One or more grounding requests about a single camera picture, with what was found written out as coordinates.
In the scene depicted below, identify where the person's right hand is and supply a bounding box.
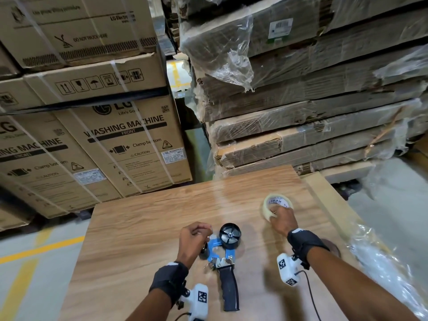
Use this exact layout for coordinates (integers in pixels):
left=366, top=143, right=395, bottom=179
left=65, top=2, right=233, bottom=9
left=268, top=205, right=299, bottom=238

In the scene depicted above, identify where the person's left hand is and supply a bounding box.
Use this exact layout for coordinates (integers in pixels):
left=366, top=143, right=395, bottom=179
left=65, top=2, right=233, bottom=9
left=176, top=222, right=213, bottom=268

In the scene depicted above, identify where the clear packing tape roll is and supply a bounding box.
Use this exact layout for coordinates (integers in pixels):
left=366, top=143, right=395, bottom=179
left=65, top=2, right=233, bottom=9
left=262, top=193, right=294, bottom=222

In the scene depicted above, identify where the blue tape dispenser black handle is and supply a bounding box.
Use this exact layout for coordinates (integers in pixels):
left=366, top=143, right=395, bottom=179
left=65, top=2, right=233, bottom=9
left=199, top=223, right=242, bottom=312

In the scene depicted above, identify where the person's left forearm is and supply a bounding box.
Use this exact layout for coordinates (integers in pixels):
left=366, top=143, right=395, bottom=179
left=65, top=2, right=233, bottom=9
left=125, top=288, right=175, bottom=321

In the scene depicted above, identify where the person's right forearm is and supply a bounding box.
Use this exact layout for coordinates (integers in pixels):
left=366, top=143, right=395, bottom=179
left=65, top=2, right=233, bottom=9
left=306, top=245, right=420, bottom=321

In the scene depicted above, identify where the light wooden beam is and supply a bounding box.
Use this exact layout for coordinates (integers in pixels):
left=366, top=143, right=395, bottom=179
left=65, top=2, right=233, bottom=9
left=302, top=172, right=366, bottom=238

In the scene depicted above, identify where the brown round tape roll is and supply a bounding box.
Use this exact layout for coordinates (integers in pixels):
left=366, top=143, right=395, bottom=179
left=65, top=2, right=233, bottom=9
left=321, top=239, right=342, bottom=260

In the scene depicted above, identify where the wooden pallet board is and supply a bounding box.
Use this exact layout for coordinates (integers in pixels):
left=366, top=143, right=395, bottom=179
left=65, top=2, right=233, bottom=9
left=320, top=160, right=379, bottom=184

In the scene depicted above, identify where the cardboard washing machine box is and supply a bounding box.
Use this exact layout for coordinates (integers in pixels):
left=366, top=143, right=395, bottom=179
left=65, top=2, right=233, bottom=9
left=0, top=111, right=123, bottom=220
left=53, top=95, right=193, bottom=198

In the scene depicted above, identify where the clear plastic wrap sheet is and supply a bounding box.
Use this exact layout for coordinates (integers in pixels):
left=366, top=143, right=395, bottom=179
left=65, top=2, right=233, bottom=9
left=347, top=222, right=428, bottom=321

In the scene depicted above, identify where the stack of wrapped cardboard packs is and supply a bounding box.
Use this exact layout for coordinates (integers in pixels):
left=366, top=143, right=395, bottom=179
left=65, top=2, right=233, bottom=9
left=173, top=0, right=428, bottom=178

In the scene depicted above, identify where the cardboard box with handling symbols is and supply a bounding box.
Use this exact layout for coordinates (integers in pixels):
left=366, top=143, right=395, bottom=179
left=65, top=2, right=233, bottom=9
left=0, top=77, right=45, bottom=115
left=23, top=53, right=168, bottom=106

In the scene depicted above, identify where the plain cardboard box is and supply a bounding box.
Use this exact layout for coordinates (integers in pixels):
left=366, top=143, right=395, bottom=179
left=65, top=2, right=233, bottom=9
left=0, top=203, right=35, bottom=232

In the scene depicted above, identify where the large cardboard appliance box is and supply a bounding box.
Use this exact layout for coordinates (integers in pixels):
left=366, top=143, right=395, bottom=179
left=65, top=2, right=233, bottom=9
left=0, top=0, right=158, bottom=70

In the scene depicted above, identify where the black right wrist strap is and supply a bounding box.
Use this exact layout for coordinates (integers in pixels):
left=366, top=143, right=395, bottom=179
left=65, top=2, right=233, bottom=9
left=287, top=228, right=330, bottom=270

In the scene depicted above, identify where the black wrist strap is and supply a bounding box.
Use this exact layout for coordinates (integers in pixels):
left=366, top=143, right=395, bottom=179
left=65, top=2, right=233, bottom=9
left=287, top=228, right=330, bottom=270
left=149, top=262, right=190, bottom=307

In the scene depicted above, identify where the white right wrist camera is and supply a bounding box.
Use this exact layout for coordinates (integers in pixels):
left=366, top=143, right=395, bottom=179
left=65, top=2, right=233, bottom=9
left=277, top=253, right=301, bottom=287

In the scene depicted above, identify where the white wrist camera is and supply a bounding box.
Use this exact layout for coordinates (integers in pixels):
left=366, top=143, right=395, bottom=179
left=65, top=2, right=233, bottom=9
left=277, top=253, right=301, bottom=287
left=179, top=283, right=209, bottom=321

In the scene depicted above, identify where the black left wrist strap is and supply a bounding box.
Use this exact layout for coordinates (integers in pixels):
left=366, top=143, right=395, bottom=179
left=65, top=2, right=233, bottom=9
left=149, top=262, right=190, bottom=307

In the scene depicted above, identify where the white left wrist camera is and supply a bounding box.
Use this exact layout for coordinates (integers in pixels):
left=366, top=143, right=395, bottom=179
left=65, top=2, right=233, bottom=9
left=179, top=283, right=209, bottom=321

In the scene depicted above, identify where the black camera cable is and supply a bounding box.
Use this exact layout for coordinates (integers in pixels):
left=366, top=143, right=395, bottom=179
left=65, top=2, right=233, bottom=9
left=297, top=270, right=322, bottom=321

